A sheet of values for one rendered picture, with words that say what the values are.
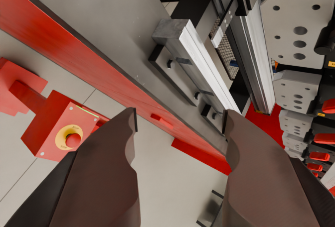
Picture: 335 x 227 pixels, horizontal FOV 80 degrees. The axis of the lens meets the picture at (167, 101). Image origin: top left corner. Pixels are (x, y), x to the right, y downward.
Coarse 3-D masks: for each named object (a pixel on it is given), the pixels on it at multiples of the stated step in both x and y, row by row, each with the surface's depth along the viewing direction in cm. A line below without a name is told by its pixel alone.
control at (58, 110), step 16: (48, 96) 58; (64, 96) 54; (48, 112) 54; (64, 112) 51; (80, 112) 54; (96, 112) 61; (32, 128) 55; (48, 128) 51; (96, 128) 64; (32, 144) 51; (48, 144) 50; (80, 144) 57
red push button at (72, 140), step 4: (68, 136) 51; (72, 136) 51; (76, 136) 52; (80, 136) 53; (68, 140) 51; (72, 140) 51; (76, 140) 52; (80, 140) 53; (68, 144) 51; (72, 144) 52; (76, 144) 53
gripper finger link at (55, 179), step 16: (64, 160) 8; (48, 176) 8; (64, 176) 8; (32, 192) 7; (48, 192) 7; (32, 208) 6; (48, 208) 6; (16, 224) 6; (32, 224) 6; (48, 224) 6
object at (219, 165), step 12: (252, 108) 207; (276, 108) 196; (252, 120) 202; (264, 120) 196; (276, 120) 191; (276, 132) 186; (180, 144) 229; (192, 156) 216; (204, 156) 210; (216, 168) 199; (228, 168) 194
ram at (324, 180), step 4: (332, 168) 80; (328, 172) 89; (332, 172) 86; (324, 176) 99; (328, 176) 95; (332, 176) 92; (320, 180) 113; (324, 180) 108; (328, 180) 103; (324, 184) 117; (332, 188) 117; (332, 192) 129
